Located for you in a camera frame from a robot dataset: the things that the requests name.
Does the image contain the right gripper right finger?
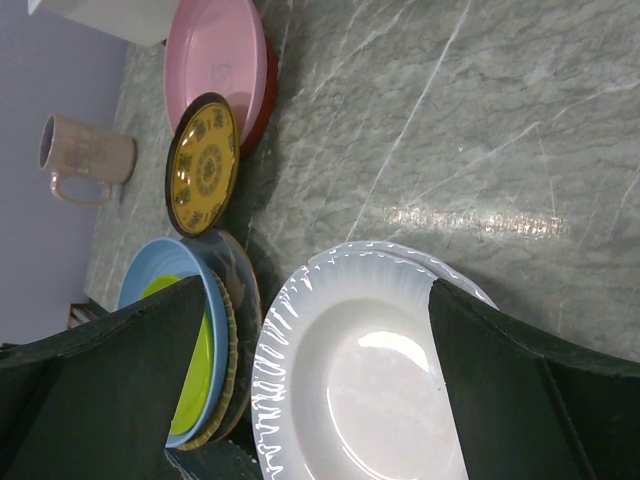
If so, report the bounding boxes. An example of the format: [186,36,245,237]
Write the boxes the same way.
[429,280,639,479]

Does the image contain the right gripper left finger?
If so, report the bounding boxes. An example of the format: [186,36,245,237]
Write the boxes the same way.
[1,276,206,479]

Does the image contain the yellow patterned small plate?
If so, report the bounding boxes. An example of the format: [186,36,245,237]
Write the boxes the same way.
[164,92,240,238]

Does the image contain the pink plastic plate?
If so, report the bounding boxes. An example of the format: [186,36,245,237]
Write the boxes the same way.
[164,0,267,142]

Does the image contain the white plastic bin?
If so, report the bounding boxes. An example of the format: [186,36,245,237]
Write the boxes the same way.
[27,0,179,46]

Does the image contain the lime green plate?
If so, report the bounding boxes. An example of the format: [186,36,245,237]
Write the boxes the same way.
[140,273,215,437]

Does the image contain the olive fluted plate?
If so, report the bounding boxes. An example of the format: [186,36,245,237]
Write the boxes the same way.
[177,273,239,451]

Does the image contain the blue plastic plate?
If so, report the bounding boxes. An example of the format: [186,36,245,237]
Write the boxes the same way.
[117,237,229,448]

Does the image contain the white bottom plate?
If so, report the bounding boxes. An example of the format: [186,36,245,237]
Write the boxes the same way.
[307,240,498,310]

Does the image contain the white ribbed deep plate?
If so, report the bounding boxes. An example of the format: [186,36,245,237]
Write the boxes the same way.
[251,252,467,479]

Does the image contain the dark brown rimmed plate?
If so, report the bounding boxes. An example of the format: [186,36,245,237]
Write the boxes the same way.
[183,229,263,450]

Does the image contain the pink ceramic mug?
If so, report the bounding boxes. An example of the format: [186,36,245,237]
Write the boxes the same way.
[39,114,137,206]

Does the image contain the red fluted plate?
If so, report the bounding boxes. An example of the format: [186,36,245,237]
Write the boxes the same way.
[240,37,278,157]

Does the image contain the aluminium frame rail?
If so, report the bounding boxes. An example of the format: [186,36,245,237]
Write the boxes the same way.
[66,298,109,330]

